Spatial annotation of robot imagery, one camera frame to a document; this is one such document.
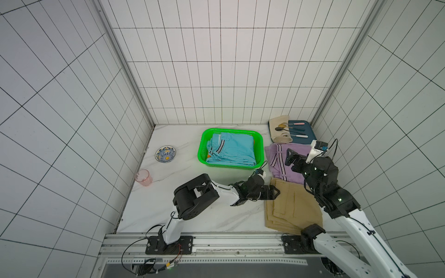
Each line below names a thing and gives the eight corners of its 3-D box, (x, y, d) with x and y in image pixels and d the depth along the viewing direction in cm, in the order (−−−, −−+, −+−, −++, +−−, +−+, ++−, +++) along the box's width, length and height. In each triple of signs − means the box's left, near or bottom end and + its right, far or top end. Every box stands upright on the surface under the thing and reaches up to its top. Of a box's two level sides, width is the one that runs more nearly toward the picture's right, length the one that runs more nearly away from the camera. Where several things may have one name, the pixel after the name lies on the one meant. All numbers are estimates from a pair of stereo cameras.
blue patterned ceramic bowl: (155, 164, 101) (152, 160, 98) (159, 149, 108) (157, 145, 105) (174, 164, 101) (172, 160, 98) (178, 149, 108) (176, 145, 105)
